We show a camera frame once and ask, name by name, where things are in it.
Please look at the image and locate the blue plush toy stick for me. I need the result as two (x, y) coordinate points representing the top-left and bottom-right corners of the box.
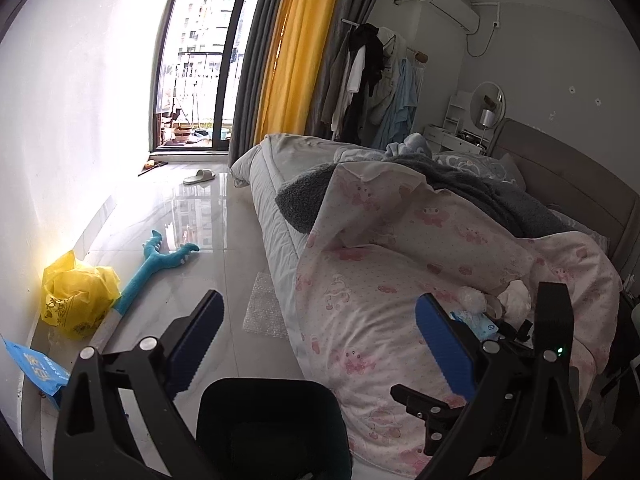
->
(89, 230), (200, 356)

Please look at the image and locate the white power cord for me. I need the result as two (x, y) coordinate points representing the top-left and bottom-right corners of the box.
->
(467, 2), (501, 58)

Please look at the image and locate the small blue packet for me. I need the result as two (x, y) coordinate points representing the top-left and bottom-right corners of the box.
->
(450, 310), (501, 343)

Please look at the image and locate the grey curtain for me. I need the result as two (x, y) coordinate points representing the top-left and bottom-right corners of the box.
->
(227, 0), (301, 171)

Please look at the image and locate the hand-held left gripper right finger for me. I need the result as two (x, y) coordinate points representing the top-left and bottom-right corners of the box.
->
(414, 292), (583, 480)

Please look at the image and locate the yellow plastic bag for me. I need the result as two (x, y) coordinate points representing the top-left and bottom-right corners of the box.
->
(40, 250), (122, 341)

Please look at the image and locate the light blue hanging garment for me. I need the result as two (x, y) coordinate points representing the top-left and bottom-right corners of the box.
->
(372, 57), (426, 151)

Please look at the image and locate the balcony railing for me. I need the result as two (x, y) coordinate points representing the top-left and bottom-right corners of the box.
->
(170, 52), (236, 126)

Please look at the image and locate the yellow curtain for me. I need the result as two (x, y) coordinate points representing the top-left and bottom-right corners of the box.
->
(252, 0), (347, 146)

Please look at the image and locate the white air conditioner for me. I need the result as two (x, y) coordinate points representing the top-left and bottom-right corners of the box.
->
(417, 0), (481, 31)

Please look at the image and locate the grey padded headboard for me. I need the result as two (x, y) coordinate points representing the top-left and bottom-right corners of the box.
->
(487, 117), (638, 281)

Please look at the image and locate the grey fleece blanket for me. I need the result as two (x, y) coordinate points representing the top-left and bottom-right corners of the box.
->
(275, 152), (566, 238)

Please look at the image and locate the white bed mattress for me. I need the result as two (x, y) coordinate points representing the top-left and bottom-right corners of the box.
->
(229, 132), (351, 361)

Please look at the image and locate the white dressing table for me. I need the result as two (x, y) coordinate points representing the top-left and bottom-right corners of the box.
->
(422, 92), (488, 153)

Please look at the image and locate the beige hanging coat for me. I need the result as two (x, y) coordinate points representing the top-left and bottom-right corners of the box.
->
(320, 30), (356, 131)

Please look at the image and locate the grey patterned pillow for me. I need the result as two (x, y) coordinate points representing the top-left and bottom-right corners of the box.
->
(432, 150), (526, 191)

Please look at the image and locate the white hanging shirt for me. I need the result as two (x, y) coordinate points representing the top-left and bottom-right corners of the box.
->
(345, 45), (369, 94)

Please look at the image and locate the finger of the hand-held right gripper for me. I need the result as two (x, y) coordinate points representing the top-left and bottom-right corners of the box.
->
(534, 281), (574, 357)
(390, 384), (468, 456)

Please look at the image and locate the black waste bin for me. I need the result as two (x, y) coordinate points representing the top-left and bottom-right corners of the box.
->
(195, 379), (353, 480)

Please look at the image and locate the pink printed quilt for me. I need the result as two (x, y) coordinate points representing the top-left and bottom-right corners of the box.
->
(295, 160), (623, 478)

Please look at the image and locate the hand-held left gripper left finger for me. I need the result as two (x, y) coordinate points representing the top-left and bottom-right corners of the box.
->
(52, 289), (226, 480)

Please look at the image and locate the black framed glass door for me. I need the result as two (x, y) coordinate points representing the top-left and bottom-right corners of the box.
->
(150, 0), (261, 153)

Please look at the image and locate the light blue fluffy cloth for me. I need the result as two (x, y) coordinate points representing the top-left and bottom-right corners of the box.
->
(385, 132), (433, 159)

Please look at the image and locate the white clothes rack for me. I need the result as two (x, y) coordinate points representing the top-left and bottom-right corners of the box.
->
(341, 17), (428, 66)

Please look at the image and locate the blue snack bag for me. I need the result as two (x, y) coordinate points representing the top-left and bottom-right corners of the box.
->
(0, 335), (71, 396)

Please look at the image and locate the black hanging garment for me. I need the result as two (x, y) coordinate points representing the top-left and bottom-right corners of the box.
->
(350, 22), (387, 97)

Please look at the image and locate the white hanging jacket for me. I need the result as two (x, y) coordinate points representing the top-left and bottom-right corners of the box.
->
(370, 27), (407, 122)

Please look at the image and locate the bubble wrap sheet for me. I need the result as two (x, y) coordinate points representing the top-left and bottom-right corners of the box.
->
(242, 272), (291, 336)

